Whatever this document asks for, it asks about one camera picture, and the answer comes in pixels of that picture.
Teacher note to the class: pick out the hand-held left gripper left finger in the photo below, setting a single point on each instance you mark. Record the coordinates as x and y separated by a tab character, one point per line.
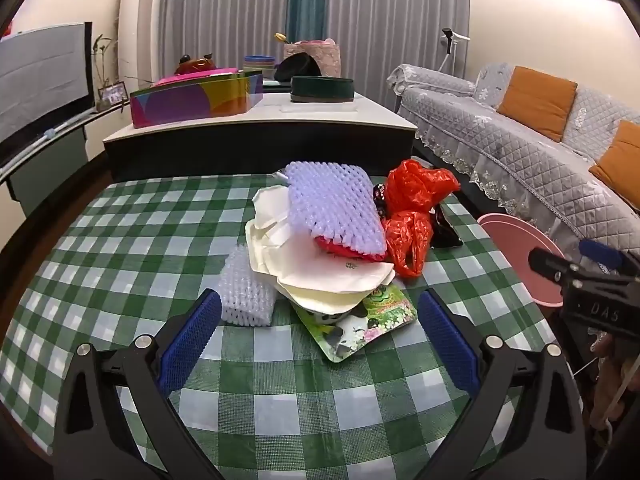
192	340

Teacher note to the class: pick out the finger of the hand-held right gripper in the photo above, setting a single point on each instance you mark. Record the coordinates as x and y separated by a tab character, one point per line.
550	262
602	255

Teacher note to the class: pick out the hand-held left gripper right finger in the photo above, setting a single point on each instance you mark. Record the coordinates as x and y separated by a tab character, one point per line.
447	340

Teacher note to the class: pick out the pink plastic bin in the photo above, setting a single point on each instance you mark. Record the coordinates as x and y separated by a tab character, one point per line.
510	250

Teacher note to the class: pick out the small white foam fruit net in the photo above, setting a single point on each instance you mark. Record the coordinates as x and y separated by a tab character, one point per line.
245	295

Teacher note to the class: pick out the panda print packet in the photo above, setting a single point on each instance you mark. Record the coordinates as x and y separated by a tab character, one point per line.
380	305

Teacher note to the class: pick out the black glossy wrapper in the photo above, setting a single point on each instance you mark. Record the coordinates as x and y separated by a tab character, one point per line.
445	232

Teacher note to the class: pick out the red foil bag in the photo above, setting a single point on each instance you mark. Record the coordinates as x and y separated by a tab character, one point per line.
345	252

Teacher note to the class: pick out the dark patterned wrapper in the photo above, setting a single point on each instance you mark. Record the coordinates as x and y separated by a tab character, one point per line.
380	200

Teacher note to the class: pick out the red plastic bag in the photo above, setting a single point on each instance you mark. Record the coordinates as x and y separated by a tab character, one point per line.
415	185

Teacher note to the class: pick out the large pale foam fruit net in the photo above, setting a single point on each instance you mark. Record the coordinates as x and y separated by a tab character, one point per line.
330	200

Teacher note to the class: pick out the person's right hand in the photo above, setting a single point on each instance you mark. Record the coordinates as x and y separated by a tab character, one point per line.
607	385

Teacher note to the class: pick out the orange cushion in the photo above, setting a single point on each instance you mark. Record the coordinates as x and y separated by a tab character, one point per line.
622	165
537	102

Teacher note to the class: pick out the green checked tablecloth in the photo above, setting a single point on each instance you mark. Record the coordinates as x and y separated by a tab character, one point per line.
150	240

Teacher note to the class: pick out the grey quilted sofa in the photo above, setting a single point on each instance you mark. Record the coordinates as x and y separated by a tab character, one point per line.
500	150

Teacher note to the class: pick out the dark television stand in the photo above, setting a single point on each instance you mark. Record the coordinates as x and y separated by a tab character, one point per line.
45	165

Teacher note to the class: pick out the white top coffee table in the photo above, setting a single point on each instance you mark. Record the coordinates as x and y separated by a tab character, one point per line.
300	130

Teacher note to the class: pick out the multicoloured gift box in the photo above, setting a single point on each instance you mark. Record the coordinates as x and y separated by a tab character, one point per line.
200	97

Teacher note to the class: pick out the white floor lamp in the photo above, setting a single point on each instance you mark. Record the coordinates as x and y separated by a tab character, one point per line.
446	35

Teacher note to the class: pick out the translucent plastic sheet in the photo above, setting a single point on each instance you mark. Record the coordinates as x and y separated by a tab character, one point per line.
320	108

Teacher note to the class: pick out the red teapot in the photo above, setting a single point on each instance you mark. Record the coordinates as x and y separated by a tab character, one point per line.
195	65

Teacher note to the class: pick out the dark green round tin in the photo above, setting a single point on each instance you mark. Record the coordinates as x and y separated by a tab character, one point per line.
322	89

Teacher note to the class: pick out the stack of coloured bowls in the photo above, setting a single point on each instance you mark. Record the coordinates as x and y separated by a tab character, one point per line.
259	62

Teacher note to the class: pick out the black hat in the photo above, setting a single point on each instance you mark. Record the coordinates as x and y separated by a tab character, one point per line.
297	66

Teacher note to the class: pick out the grey pleated curtain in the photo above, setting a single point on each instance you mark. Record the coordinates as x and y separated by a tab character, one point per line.
225	10
400	10

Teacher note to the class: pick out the pink lace basket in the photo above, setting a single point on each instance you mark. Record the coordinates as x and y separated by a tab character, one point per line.
325	57

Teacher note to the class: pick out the thin potted plant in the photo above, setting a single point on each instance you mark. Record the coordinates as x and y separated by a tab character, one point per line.
100	50

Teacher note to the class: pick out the flat screen television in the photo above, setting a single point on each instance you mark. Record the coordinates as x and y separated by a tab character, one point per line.
40	75

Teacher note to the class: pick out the yellow artificial flower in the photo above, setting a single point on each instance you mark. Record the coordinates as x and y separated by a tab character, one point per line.
281	38

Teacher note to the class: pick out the white standing air conditioner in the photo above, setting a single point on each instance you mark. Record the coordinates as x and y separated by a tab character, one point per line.
145	20

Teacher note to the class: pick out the teal curtain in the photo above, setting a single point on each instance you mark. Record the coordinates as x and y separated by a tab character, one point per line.
306	0

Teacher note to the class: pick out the small photo frame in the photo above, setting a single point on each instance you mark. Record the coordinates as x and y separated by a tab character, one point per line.
112	94

